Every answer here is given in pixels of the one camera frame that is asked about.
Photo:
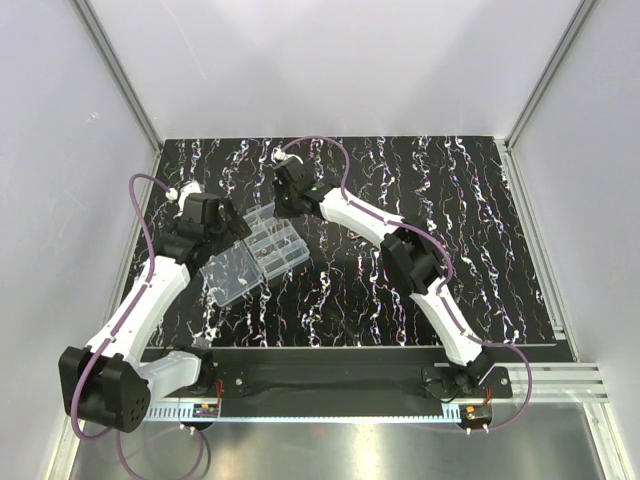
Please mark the clear plastic compartment box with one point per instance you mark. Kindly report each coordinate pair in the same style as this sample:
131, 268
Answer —
272, 249

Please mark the left aluminium frame post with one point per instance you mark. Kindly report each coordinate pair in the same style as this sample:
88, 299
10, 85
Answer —
109, 56

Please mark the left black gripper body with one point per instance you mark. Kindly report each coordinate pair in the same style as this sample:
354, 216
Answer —
235, 223

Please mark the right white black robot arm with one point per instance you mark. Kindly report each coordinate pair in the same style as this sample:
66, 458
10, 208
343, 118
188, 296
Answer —
415, 264

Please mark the aluminium frame post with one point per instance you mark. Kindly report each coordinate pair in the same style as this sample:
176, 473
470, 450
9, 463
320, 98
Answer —
573, 29
109, 56

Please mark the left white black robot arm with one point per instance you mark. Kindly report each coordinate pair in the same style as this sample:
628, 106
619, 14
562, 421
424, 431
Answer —
106, 382

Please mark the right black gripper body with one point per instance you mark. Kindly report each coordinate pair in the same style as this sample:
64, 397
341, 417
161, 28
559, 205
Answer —
284, 201

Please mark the right aluminium frame post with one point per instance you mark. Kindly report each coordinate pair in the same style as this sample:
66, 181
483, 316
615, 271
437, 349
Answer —
573, 29

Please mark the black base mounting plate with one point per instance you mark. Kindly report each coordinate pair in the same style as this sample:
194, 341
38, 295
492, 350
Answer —
251, 371

